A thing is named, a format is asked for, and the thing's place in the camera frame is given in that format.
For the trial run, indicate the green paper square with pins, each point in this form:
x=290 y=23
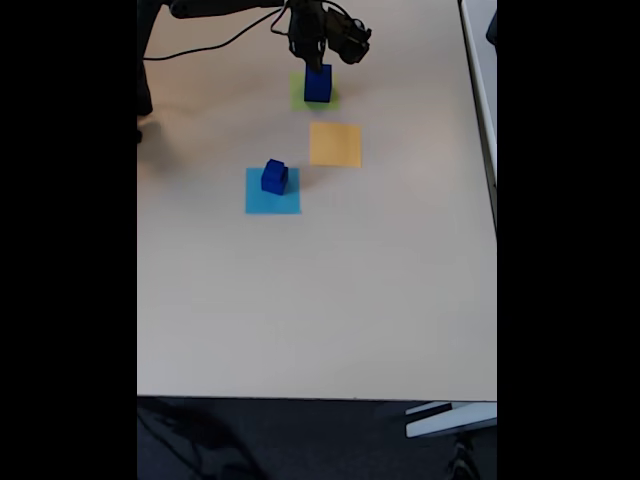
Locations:
x=297 y=102

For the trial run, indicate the small blue cube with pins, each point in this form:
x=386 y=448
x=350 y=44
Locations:
x=276 y=169

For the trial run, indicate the white table foot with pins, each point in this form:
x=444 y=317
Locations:
x=450 y=420

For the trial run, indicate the large blue cube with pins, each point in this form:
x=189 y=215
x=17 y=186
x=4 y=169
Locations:
x=274 y=186

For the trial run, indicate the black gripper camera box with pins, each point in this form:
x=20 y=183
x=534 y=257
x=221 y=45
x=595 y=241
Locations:
x=355 y=40

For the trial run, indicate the dark object on adjacent table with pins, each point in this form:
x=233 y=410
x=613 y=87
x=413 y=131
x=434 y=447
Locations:
x=493 y=30

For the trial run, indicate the orange paper square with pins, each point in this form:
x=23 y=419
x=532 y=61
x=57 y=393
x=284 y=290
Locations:
x=335 y=145

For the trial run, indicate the largest blue cube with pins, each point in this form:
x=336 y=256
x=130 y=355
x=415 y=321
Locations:
x=317 y=87

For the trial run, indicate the white adjacent table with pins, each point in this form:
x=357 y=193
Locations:
x=482 y=60

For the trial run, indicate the blue paper square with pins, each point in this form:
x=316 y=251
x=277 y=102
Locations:
x=260 y=205

